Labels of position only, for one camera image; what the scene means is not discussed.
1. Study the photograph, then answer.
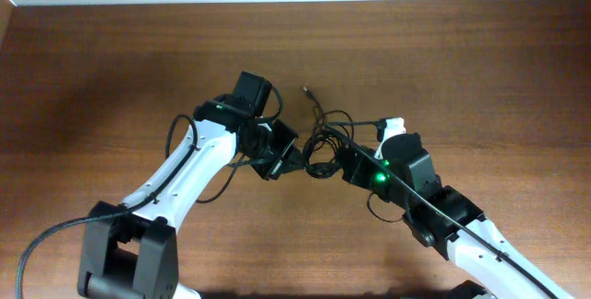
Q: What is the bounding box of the thick black USB cable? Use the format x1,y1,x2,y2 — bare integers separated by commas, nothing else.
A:
298,85,356,180

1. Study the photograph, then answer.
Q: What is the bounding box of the thin black USB cable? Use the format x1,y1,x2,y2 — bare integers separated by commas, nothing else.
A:
196,150,259,205

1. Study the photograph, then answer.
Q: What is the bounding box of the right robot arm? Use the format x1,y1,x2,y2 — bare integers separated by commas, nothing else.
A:
337,134,569,298

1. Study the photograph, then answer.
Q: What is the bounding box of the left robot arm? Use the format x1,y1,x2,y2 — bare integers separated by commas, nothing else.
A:
77,72,297,299

